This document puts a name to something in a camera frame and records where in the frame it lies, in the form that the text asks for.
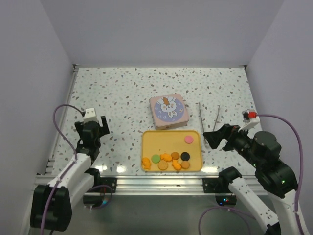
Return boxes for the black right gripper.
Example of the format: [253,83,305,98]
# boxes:
[203,121,262,167]

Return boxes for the round beige dotted cookie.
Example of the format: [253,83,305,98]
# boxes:
[158,160,168,171]

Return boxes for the yellow plastic tray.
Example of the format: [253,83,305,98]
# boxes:
[140,130,203,173]

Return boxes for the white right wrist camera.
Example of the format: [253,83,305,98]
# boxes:
[239,110,260,131]

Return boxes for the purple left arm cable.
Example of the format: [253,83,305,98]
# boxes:
[40,104,113,235]

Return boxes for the orange fish cookie right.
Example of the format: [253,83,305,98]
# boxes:
[172,160,182,171]

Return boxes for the pink sandwich cookie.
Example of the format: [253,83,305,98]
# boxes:
[184,136,194,144]

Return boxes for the black sandwich cookie right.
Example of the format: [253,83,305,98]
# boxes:
[180,152,190,161]

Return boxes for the chocolate chip cookie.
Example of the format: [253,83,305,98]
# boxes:
[171,152,180,160]

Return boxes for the silver cookie tin box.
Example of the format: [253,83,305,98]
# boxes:
[154,120,189,130]

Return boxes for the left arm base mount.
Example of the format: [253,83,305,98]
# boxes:
[99,177,117,195]

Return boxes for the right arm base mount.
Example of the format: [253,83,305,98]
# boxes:
[202,177,230,194]

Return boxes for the green sandwich cookie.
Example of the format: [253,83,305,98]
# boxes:
[151,154,161,164]

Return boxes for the orange fish cookie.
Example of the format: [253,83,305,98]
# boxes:
[160,153,172,162]
[172,160,182,171]
[141,157,151,170]

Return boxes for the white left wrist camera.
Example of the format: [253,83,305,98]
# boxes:
[83,108,98,123]

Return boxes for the orange fish cookie middle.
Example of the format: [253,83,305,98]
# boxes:
[160,153,172,162]

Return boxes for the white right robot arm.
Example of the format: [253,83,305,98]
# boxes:
[202,124,309,235]

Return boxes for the silver tin lid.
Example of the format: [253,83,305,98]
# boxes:
[149,94,189,122]

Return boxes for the aluminium frame rail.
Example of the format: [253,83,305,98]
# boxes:
[34,174,269,196]

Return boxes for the metal tongs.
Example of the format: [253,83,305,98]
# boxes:
[199,102,221,133]

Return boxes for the brown round cookie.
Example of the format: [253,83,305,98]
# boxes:
[180,161,190,169]

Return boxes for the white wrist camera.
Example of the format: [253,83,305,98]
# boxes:
[239,110,260,131]
[83,108,98,123]

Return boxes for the orange fish cookie left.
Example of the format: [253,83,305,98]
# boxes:
[141,157,151,170]

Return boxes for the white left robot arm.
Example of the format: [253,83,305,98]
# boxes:
[30,116,110,232]

